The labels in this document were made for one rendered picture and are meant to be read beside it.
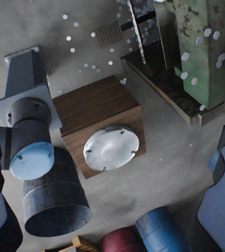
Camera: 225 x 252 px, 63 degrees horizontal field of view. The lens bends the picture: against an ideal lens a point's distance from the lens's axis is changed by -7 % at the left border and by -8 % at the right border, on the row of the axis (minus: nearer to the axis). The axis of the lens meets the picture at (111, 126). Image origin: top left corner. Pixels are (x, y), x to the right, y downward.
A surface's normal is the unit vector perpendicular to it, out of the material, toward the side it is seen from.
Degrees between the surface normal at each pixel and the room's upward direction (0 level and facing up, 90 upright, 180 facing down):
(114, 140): 0
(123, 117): 0
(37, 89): 0
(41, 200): 92
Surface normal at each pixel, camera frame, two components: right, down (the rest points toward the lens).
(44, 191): -0.10, -0.76
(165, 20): 0.35, 0.61
